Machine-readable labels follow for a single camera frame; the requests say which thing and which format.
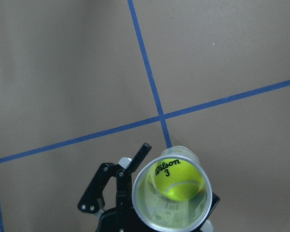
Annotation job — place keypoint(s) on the clear tennis ball can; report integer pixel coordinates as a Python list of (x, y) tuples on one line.
[(156, 210)]

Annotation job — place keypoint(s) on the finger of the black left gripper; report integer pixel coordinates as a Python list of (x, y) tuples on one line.
[(206, 225)]

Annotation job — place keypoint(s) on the yellow tennis ball Wilson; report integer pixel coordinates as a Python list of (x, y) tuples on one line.
[(176, 179)]

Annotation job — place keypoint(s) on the brown paper table cover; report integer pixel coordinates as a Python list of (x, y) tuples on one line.
[(70, 68)]

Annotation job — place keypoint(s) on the blue tape line lengthwise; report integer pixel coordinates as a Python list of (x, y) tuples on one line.
[(149, 73)]

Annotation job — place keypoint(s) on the blue tape line crosswise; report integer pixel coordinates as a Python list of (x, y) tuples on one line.
[(148, 121)]

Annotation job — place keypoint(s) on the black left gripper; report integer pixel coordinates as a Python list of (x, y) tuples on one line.
[(92, 200)]

